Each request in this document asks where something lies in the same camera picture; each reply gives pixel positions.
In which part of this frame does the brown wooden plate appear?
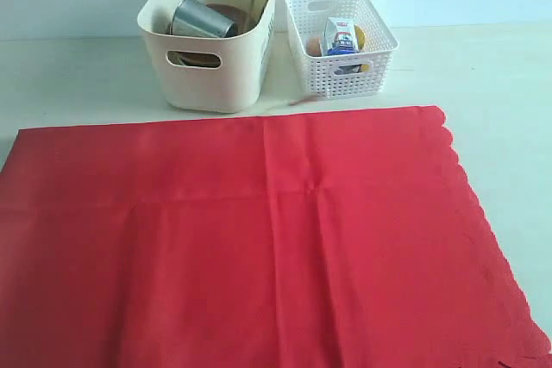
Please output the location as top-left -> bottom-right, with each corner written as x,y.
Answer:
172,3 -> 248,68

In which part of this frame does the brown egg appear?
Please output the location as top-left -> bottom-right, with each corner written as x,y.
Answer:
305,37 -> 323,58

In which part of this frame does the stainless steel cup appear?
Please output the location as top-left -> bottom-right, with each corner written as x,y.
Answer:
170,0 -> 239,39

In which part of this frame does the blue white milk carton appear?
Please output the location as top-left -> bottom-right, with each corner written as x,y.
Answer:
321,17 -> 360,56

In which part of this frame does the yellow lemon with sticker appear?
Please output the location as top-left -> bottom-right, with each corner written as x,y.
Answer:
354,25 -> 370,73

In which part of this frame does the cream plastic bin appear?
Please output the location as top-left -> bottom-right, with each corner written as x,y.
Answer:
137,0 -> 275,113

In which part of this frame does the white perforated plastic basket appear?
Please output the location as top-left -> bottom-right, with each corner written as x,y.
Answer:
285,0 -> 398,99

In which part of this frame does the red table cloth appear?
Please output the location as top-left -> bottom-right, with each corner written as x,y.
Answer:
1,106 -> 551,367

